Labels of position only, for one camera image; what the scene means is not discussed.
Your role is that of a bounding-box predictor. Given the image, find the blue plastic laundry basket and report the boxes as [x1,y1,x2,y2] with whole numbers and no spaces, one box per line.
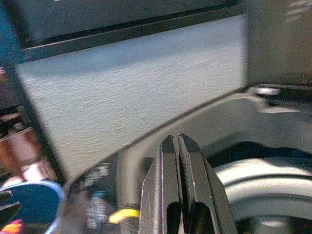
[0,180,66,234]

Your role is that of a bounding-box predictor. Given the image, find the grey cabinet panel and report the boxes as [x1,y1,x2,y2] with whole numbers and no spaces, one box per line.
[15,12,249,182]

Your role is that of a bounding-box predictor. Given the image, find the grey top-load washing machine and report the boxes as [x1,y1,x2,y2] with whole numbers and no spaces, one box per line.
[48,84,312,234]

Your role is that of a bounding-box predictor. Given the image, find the black framed dark panel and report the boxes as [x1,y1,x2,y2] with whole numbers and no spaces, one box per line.
[4,0,244,60]

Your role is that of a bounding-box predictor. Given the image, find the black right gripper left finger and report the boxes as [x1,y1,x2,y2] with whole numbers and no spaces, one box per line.
[139,135,184,234]

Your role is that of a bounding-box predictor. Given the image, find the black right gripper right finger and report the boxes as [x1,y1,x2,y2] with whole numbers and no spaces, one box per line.
[177,133,237,234]

